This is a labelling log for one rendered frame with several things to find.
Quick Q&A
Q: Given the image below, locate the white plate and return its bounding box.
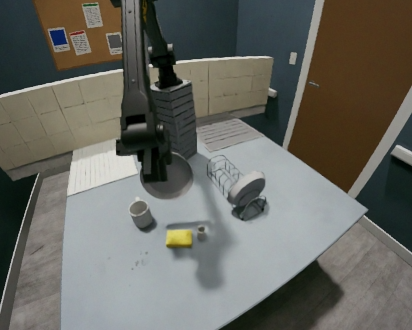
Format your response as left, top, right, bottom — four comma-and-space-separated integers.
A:
139, 152, 194, 201
227, 171, 266, 206

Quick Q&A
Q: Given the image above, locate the yellow sponge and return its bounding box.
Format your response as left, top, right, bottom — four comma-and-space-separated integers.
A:
166, 230, 192, 247

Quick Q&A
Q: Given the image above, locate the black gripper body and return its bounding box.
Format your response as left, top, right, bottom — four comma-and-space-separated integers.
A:
160, 130, 172, 165

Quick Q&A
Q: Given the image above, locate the beige tiled splashback wall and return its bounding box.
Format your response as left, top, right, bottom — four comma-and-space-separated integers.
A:
0, 56, 274, 181

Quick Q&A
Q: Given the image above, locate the white ribbed draining mat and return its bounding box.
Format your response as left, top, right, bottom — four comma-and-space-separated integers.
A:
67, 137, 138, 197

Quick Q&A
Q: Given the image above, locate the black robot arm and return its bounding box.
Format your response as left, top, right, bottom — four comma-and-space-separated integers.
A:
110, 0, 183, 184

